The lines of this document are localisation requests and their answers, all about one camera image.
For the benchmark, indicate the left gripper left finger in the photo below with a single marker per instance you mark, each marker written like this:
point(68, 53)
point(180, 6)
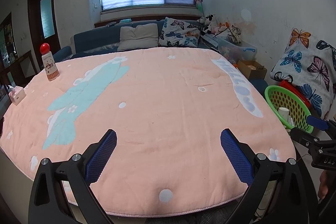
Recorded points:
point(48, 200)

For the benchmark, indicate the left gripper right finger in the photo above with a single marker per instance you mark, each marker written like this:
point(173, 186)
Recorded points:
point(288, 203)

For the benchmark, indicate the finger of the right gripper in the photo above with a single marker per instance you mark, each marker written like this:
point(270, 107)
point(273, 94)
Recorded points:
point(305, 139)
point(317, 123)

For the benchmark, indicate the white paper cup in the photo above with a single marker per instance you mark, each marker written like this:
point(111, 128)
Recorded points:
point(284, 113)

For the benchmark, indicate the person's right hand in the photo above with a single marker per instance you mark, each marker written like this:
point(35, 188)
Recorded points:
point(326, 180)

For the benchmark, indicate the green plastic basket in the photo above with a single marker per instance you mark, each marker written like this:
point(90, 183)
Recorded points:
point(277, 97)

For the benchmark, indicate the red plastic stool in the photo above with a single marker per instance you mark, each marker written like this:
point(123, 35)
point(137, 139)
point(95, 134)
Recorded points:
point(287, 85)

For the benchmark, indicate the butterfly quilt bundle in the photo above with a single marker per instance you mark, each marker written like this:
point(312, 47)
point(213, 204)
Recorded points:
point(309, 64)

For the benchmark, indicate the cardboard box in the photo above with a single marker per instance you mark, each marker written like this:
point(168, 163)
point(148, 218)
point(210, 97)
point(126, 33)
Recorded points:
point(252, 70)

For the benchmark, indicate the pink blanket table cover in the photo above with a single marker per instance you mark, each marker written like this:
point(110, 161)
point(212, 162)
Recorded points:
point(168, 107)

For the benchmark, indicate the clear storage bin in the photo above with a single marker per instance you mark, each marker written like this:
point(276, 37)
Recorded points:
point(235, 52)

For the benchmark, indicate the pink tissue box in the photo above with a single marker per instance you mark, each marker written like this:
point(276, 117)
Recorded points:
point(16, 94)

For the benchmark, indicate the plush toys pile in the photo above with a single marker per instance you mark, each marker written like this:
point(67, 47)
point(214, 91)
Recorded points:
point(211, 26)

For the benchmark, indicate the red-capped white bottle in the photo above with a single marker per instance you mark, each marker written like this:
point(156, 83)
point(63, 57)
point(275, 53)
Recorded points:
point(49, 63)

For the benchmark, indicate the dark display cabinet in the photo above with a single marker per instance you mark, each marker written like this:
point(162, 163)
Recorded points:
point(11, 63)

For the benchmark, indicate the butterfly pillow on sofa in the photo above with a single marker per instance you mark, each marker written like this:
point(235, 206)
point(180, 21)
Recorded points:
point(178, 33)

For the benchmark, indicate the blue sofa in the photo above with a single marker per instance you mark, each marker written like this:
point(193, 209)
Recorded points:
point(98, 41)

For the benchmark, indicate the beige cushion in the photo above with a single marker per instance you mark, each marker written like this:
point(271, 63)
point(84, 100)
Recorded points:
point(139, 37)

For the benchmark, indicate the dark wooden door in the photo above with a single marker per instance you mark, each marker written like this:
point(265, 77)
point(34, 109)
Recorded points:
point(42, 25)

